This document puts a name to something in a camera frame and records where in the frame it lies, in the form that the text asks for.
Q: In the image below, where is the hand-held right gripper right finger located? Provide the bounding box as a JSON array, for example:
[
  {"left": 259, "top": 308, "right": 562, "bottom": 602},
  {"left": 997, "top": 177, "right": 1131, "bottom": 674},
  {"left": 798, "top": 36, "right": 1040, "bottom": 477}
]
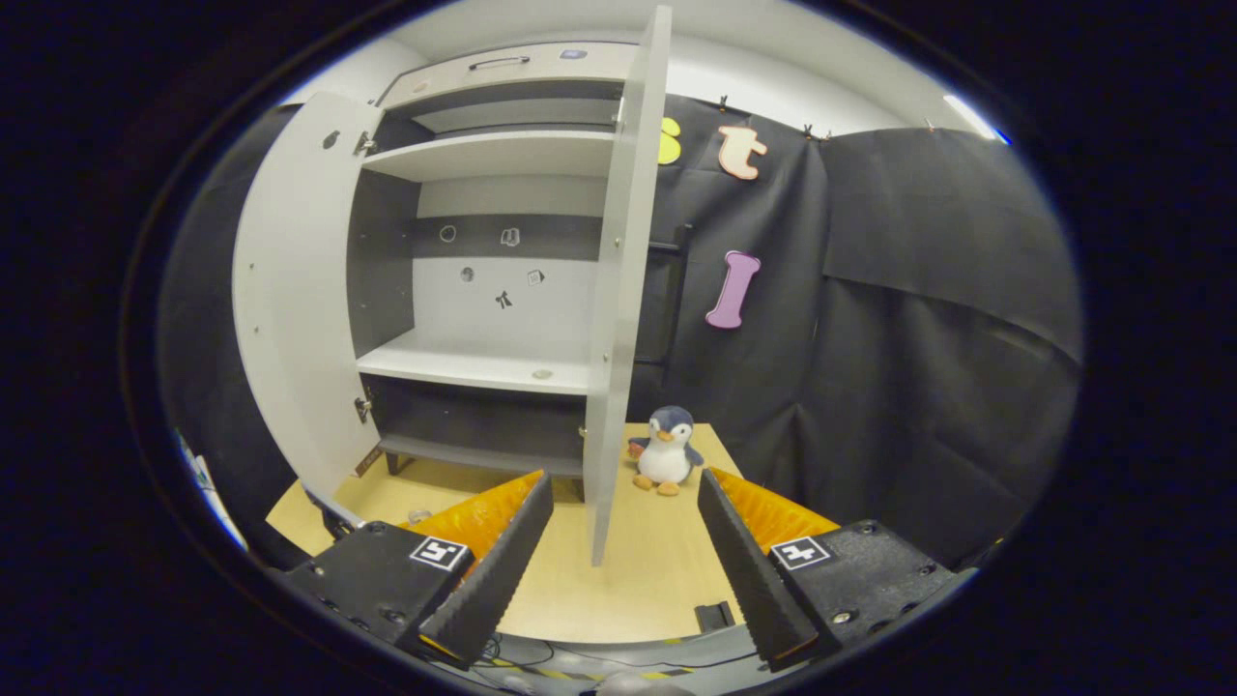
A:
[{"left": 698, "top": 468, "right": 979, "bottom": 675}]

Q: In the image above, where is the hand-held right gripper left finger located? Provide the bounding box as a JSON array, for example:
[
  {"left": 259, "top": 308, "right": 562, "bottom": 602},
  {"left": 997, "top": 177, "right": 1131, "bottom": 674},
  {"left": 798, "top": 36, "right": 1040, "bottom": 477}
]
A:
[{"left": 275, "top": 472, "right": 556, "bottom": 670}]

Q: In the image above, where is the white cabinet door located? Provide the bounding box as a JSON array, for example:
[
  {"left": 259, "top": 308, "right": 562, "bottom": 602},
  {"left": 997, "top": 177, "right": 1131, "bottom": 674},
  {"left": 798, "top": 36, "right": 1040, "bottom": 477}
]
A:
[
  {"left": 232, "top": 92, "right": 388, "bottom": 504},
  {"left": 583, "top": 5, "right": 693, "bottom": 567}
]

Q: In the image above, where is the white and grey cabinet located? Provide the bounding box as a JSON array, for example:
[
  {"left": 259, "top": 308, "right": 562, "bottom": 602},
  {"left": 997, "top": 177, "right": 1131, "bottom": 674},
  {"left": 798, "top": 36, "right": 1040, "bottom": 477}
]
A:
[{"left": 348, "top": 41, "right": 639, "bottom": 479}]

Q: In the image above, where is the white cabinet drawer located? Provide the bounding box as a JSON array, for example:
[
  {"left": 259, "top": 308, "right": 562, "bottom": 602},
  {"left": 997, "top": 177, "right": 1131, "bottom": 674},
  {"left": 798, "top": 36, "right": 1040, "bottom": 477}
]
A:
[{"left": 379, "top": 41, "right": 639, "bottom": 109}]

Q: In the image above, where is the penguin plush toy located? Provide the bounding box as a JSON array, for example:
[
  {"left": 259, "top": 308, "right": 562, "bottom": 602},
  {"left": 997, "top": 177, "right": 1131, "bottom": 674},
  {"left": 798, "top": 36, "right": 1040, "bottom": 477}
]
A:
[{"left": 628, "top": 406, "right": 705, "bottom": 497}]

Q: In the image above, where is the black backdrop cloth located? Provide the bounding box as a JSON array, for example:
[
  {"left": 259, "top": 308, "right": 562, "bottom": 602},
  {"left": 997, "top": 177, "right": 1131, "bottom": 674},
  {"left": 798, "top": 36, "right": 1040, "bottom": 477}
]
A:
[{"left": 159, "top": 92, "right": 1083, "bottom": 571}]

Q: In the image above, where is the ceiling light panel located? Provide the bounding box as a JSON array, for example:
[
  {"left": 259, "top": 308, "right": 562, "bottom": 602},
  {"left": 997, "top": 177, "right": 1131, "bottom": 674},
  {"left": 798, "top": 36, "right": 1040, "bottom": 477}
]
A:
[{"left": 942, "top": 94, "right": 1011, "bottom": 146}]

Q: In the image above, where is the black floor cable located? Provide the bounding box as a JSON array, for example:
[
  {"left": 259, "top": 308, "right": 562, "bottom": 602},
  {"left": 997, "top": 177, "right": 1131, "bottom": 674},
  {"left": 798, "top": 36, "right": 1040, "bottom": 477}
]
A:
[{"left": 480, "top": 636, "right": 760, "bottom": 674}]

